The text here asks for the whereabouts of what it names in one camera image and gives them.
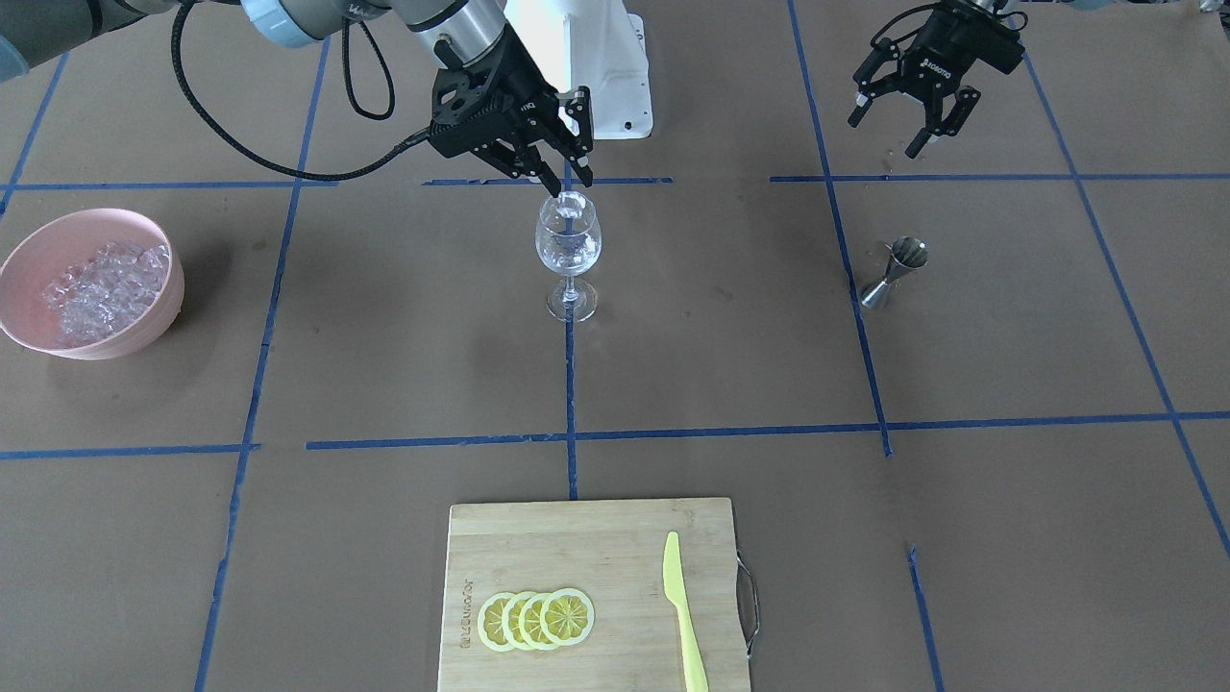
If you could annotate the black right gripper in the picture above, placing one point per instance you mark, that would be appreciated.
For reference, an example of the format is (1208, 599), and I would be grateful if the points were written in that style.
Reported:
(528, 108)

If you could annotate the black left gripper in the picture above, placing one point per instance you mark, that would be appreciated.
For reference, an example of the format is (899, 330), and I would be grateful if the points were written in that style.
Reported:
(935, 60)

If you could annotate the clear ice cube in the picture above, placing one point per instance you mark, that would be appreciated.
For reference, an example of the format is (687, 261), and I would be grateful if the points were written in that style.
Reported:
(572, 204)

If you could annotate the steel jigger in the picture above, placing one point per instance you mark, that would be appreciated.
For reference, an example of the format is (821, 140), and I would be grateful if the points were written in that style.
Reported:
(906, 255)

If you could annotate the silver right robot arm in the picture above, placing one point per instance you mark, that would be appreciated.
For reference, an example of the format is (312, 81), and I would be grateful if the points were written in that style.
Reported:
(454, 32)

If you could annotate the clear wine glass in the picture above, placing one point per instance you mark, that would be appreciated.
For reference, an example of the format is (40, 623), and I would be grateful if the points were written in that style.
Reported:
(569, 248)

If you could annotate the pile of clear ice cubes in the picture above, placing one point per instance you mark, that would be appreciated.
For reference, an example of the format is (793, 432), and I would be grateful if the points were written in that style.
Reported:
(105, 294)

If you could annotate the bamboo cutting board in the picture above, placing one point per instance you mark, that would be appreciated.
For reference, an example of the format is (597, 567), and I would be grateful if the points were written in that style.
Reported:
(611, 595)

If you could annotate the pink bowl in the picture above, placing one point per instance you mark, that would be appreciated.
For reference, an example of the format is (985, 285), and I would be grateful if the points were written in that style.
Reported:
(73, 238)

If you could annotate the yellow plastic knife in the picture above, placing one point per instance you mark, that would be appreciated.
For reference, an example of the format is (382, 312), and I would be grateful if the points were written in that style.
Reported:
(694, 676)

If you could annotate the white camera post with base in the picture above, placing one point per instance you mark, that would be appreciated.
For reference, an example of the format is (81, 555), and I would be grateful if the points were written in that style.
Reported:
(594, 44)

